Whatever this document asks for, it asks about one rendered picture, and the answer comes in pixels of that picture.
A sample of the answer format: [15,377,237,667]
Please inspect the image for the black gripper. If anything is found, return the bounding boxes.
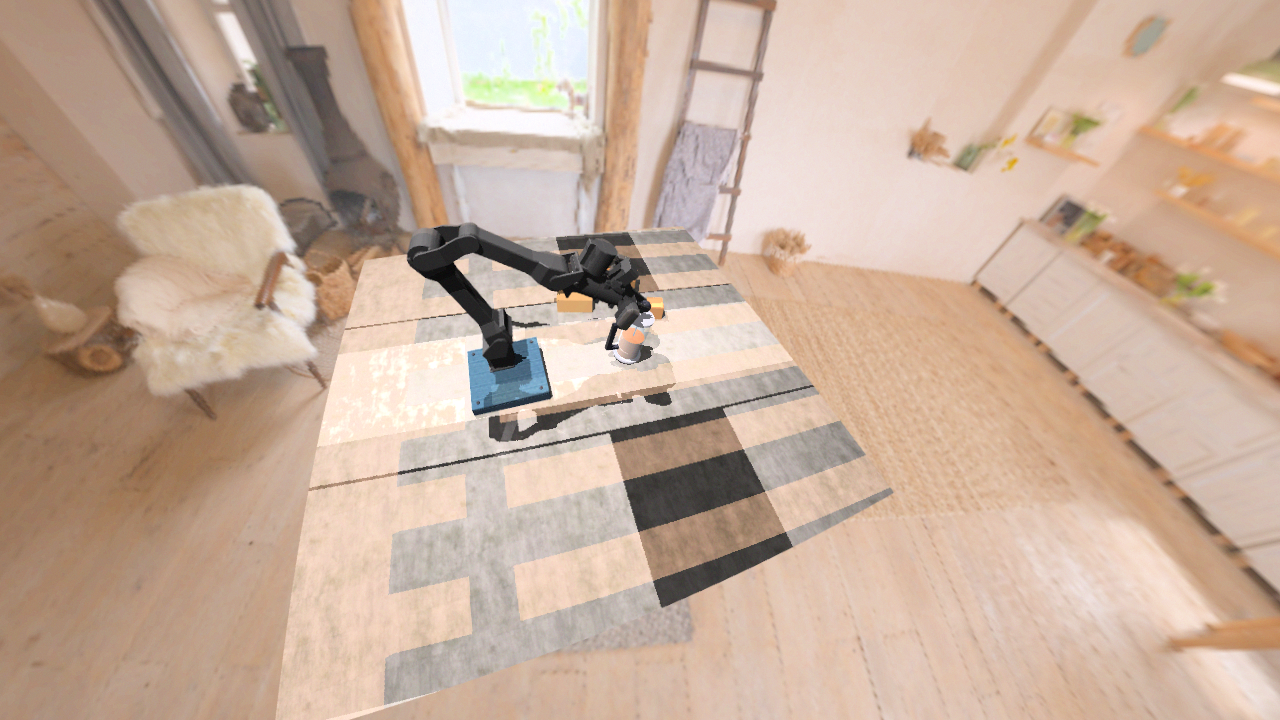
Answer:
[591,273,650,331]

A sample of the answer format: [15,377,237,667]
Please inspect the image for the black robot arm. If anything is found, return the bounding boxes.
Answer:
[407,222,639,373]

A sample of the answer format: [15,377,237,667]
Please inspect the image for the glass french press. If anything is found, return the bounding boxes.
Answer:
[604,311,655,364]

